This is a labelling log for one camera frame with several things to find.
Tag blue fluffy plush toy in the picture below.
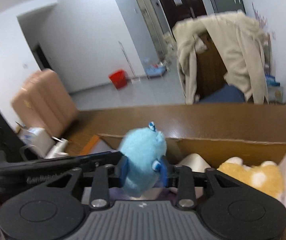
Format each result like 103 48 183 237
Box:
118 122 167 197

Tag yellow white plush toy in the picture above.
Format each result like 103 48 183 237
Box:
218 157 285 201

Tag white round sponge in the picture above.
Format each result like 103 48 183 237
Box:
179 153 211 172

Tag purple satin cloth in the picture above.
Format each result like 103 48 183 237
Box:
153 180 178 203

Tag red orange cardboard box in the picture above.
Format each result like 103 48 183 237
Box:
79 133 286 240

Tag red bucket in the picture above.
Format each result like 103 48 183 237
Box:
108 69 127 89

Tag pink suitcase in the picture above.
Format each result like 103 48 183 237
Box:
11 69 78 137

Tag brown wooden chair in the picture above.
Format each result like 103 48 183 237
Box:
196 31 227 100

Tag beige coat on chair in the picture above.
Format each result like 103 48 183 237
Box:
172 10 269 105

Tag dark entrance door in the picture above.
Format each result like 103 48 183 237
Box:
160 0 207 29

